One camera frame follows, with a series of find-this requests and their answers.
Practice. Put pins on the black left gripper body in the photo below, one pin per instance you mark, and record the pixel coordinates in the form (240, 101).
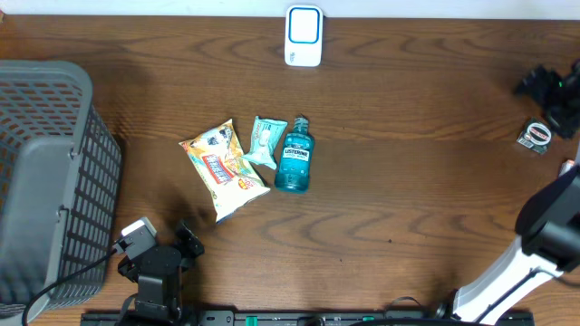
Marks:
(181, 253)

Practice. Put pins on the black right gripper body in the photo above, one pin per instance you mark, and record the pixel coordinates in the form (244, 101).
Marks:
(557, 95)

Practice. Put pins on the green round-logo packet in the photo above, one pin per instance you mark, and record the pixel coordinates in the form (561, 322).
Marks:
(535, 136)

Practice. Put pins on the orange snack bag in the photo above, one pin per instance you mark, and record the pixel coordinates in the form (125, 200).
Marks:
(217, 156)

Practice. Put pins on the blue Listerine mouthwash bottle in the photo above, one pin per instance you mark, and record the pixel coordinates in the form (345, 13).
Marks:
(293, 174)

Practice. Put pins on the green wet wipes pack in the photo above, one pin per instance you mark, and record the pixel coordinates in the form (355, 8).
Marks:
(265, 136)

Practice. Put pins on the small orange tissue pack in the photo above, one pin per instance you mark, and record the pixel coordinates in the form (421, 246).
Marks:
(566, 166)

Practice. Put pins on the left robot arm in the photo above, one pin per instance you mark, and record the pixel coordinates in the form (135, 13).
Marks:
(157, 298)

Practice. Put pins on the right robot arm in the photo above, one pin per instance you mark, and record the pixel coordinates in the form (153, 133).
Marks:
(546, 245)

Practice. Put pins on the white barcode scanner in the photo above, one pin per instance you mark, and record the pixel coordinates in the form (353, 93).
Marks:
(303, 35)

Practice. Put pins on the grey plastic mesh basket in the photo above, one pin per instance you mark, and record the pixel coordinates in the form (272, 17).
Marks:
(60, 176)

